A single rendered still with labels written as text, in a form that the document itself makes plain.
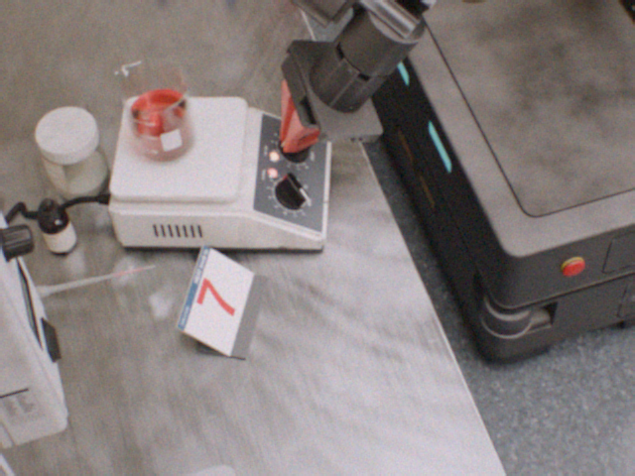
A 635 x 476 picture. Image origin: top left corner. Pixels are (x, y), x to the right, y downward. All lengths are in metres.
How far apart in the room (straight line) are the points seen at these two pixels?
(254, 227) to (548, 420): 0.90
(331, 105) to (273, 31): 0.29
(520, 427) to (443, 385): 0.83
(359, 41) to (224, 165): 0.19
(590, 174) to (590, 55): 0.22
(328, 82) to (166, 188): 0.18
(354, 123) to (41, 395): 0.55
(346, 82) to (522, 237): 0.65
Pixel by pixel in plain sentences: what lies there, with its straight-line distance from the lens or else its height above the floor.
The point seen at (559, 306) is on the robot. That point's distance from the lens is 1.80.
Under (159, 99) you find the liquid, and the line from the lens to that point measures 1.12.
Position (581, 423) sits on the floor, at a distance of 1.92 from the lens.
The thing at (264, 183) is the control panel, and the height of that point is 0.81.
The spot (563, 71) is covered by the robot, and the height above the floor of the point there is 0.37.
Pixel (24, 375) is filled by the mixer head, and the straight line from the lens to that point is 0.58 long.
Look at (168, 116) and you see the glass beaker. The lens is 1.07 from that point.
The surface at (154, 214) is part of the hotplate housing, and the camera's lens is 1.12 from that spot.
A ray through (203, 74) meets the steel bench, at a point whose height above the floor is 0.75.
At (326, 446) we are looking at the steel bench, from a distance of 1.06.
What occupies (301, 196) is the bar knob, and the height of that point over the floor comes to 0.81.
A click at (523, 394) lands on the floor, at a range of 1.93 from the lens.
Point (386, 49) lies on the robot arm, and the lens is 1.01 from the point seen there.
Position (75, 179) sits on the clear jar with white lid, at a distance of 1.19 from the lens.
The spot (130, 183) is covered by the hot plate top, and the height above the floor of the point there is 0.84.
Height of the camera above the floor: 1.71
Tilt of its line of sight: 56 degrees down
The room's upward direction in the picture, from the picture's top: 4 degrees counter-clockwise
